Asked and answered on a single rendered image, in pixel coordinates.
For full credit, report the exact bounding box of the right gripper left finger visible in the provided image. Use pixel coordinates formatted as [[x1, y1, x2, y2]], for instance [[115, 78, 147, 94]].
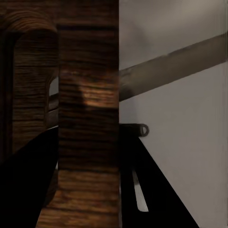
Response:
[[0, 127, 58, 228]]

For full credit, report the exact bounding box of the cutting board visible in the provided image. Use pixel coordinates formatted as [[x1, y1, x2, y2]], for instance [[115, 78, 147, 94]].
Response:
[[0, 0, 120, 228]]

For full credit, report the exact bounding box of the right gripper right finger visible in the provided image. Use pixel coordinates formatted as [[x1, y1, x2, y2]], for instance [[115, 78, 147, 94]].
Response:
[[119, 126, 199, 228]]

